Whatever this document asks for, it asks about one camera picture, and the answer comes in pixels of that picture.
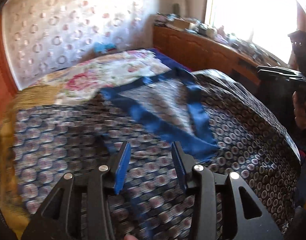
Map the white padded headboard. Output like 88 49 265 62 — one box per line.
1 0 159 90

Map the clutter of small cabinet items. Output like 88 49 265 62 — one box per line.
154 11 281 60

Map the person's right hand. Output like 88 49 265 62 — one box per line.
293 90 306 130

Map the cardboard box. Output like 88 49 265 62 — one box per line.
168 17 196 31

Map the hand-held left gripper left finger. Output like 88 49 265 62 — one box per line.
21 141 132 240

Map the wooden wardrobe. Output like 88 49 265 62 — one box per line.
0 12 18 135

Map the wooden cabinet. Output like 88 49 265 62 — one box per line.
153 25 288 87

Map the medallion patterned garment blue trim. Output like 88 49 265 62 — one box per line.
0 69 301 240

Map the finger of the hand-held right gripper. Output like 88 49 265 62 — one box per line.
257 66 306 83

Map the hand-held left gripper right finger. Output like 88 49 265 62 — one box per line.
172 141 285 240

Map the small teal object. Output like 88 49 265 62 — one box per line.
94 42 117 53

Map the pink floral blanket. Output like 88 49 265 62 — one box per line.
40 49 169 105

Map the window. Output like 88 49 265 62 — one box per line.
205 0 305 64

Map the dark blue blanket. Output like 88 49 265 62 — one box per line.
153 47 195 74

